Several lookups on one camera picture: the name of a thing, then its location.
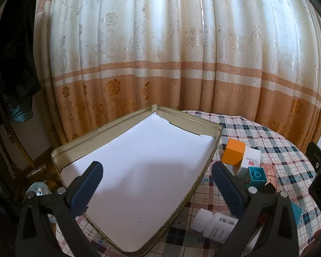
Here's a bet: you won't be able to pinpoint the brown wooden chair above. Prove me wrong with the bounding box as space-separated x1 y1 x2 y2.
0 102 62 193

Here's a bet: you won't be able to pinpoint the white box with red label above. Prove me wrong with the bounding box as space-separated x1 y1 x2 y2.
241 148 262 168

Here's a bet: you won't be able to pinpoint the long teal building brick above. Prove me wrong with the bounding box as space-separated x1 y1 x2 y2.
290 202 303 227

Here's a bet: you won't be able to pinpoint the round metal disc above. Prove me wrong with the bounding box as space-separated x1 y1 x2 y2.
24 181 52 202

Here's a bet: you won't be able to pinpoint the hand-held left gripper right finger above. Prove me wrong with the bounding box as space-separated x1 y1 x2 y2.
211 161 307 257

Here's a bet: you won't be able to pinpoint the small teal building brick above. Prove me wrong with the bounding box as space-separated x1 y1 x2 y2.
246 166 266 187

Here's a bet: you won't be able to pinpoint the cream and orange floral curtain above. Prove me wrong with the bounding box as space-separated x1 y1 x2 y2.
33 0 321 150

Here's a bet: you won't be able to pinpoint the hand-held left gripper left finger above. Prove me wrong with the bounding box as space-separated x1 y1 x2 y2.
15 161 104 257

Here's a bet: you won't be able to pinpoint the dark hanging clothes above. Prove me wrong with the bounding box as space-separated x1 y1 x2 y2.
0 0 42 124

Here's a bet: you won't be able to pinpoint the pink box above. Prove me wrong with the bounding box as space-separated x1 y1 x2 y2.
259 164 278 187

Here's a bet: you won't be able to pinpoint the gold-rimmed clear tray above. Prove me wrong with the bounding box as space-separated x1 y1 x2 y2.
51 104 222 256

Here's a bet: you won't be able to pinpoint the white plastic bottle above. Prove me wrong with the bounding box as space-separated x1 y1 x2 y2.
190 208 240 244

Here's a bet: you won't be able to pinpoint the orange cube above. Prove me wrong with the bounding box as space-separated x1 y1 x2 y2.
221 138 247 168

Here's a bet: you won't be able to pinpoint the plaid tablecloth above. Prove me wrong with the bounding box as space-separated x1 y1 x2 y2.
56 110 321 257

